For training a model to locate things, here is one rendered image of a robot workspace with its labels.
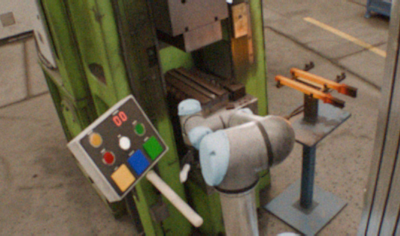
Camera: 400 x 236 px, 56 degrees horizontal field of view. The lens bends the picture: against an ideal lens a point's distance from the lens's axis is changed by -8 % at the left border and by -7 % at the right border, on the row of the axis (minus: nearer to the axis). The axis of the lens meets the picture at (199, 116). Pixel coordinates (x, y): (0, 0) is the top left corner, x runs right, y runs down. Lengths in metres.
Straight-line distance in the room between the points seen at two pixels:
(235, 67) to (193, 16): 0.53
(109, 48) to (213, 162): 1.00
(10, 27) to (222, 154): 6.37
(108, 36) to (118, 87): 0.24
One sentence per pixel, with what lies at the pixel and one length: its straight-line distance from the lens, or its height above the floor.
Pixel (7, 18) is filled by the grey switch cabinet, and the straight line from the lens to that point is 7.02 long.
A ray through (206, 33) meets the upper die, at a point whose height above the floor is 1.33.
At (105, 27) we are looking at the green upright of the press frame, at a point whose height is 1.46.
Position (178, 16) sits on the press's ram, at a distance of 1.71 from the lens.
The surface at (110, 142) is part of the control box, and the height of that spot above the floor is 1.12.
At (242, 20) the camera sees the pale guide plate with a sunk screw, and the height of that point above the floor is 1.27.
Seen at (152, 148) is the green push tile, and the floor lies 1.01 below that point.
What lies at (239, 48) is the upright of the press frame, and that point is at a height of 1.11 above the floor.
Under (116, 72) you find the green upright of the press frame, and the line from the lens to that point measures 1.80.
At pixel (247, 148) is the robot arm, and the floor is 1.44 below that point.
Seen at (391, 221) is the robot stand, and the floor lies 1.36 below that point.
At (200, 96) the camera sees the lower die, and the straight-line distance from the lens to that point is 1.98.
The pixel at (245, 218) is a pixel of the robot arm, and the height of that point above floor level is 1.24.
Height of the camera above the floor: 1.98
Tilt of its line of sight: 33 degrees down
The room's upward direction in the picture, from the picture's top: 8 degrees counter-clockwise
